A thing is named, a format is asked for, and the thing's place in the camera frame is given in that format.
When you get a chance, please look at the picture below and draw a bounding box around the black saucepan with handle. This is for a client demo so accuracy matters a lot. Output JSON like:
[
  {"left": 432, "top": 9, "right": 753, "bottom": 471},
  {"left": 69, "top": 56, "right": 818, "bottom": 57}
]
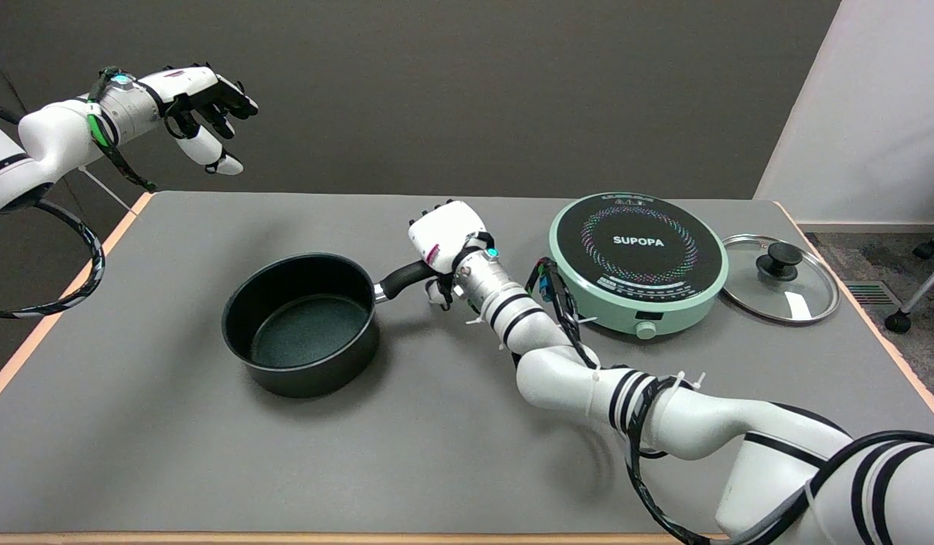
[{"left": 222, "top": 252, "right": 437, "bottom": 399}]

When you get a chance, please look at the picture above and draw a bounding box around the thick black braided cable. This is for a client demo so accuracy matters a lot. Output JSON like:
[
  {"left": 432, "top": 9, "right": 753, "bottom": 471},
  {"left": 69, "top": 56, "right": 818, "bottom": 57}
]
[{"left": 0, "top": 195, "right": 106, "bottom": 319}]

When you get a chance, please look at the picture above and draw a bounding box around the thin green black cable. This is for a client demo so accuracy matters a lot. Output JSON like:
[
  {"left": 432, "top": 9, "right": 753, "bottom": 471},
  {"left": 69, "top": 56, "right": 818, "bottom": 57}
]
[{"left": 86, "top": 67, "right": 159, "bottom": 192}]

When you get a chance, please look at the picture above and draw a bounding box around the metal floor vent grille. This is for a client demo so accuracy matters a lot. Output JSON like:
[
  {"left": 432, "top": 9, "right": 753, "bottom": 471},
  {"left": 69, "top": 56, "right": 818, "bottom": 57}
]
[{"left": 842, "top": 280, "right": 903, "bottom": 307}]

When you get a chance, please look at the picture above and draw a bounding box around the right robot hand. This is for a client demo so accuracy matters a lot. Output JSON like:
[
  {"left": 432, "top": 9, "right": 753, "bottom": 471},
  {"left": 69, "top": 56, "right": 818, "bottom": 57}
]
[{"left": 408, "top": 200, "right": 498, "bottom": 307}]

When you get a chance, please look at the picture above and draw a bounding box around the glass lid with black knob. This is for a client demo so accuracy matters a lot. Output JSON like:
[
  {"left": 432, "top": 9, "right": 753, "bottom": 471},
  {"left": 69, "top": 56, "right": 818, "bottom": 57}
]
[{"left": 721, "top": 234, "right": 841, "bottom": 325}]

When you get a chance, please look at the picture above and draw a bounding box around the chair base with casters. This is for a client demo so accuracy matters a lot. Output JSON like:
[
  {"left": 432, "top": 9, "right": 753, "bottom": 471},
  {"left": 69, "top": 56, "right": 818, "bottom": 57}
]
[{"left": 885, "top": 222, "right": 934, "bottom": 334}]

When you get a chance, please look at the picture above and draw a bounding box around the mint green induction cooker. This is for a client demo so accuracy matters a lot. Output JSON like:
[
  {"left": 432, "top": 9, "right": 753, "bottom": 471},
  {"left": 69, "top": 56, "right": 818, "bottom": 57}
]
[{"left": 543, "top": 192, "right": 730, "bottom": 340}]

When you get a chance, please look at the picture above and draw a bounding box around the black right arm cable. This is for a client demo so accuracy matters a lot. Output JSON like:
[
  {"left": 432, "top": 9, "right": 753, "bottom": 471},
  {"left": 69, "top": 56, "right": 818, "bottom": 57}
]
[{"left": 529, "top": 257, "right": 934, "bottom": 545}]

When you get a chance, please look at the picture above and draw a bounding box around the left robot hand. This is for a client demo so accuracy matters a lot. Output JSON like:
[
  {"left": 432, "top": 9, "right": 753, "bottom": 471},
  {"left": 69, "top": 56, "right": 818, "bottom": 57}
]
[{"left": 138, "top": 64, "right": 260, "bottom": 176}]

